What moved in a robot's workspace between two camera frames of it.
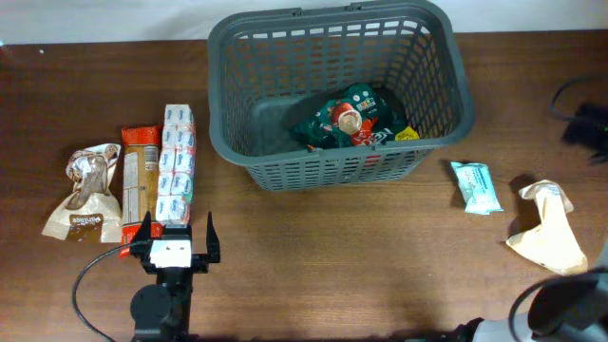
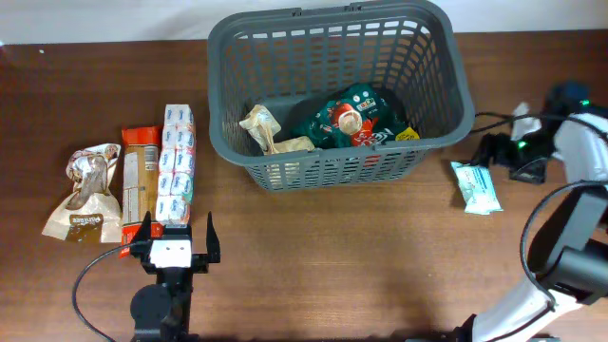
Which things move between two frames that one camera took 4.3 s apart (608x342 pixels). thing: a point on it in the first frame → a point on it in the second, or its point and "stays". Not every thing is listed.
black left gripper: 199,262 stays
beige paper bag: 554,243 → 264,125
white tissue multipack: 176,182 stays
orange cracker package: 141,182 stays
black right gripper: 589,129 → 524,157
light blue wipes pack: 477,188 stays
